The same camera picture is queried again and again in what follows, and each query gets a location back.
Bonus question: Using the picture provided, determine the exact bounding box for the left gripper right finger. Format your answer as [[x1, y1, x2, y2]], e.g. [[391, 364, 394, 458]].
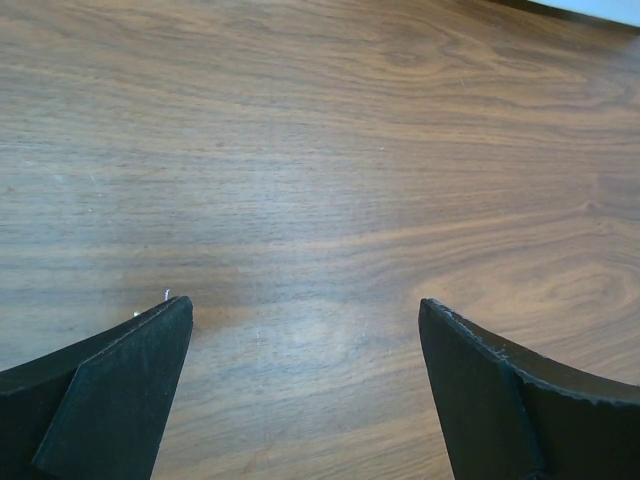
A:
[[418, 299, 639, 479]]

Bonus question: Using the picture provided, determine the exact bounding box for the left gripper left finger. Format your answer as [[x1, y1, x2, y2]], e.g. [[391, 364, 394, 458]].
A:
[[1, 296, 193, 479]]

